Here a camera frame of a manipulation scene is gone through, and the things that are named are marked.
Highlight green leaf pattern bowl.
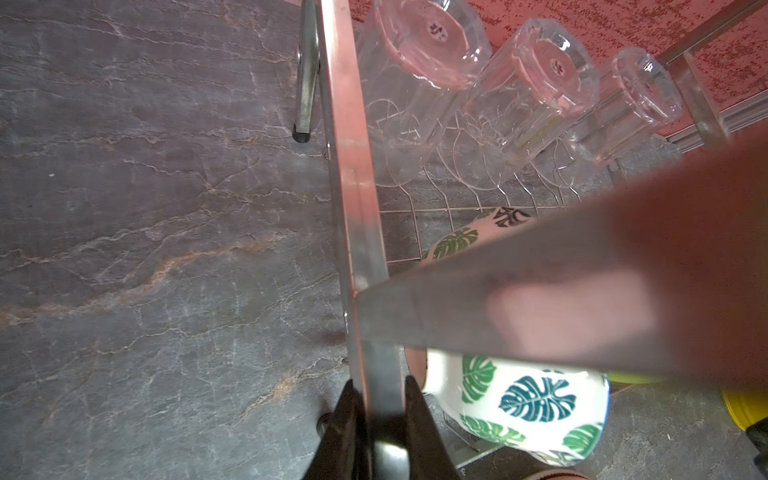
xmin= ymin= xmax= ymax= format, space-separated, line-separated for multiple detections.
xmin=405 ymin=206 xmax=612 ymax=468

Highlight yellow pencil cup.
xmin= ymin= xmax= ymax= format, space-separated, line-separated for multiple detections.
xmin=721 ymin=388 xmax=768 ymax=431

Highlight clear drinking glass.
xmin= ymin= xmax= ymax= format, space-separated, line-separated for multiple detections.
xmin=446 ymin=18 xmax=600 ymax=190
xmin=537 ymin=47 xmax=683 ymax=187
xmin=356 ymin=1 xmax=492 ymax=187

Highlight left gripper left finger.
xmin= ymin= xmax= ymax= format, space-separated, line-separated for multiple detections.
xmin=303 ymin=380 xmax=372 ymax=480

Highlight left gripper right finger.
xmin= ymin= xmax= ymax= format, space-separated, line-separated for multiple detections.
xmin=404 ymin=376 xmax=460 ymax=480

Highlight lime green bowl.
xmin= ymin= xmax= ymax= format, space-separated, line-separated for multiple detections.
xmin=608 ymin=371 xmax=666 ymax=385

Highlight chrome two-tier dish rack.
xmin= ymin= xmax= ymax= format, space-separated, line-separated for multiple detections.
xmin=295 ymin=1 xmax=767 ymax=479

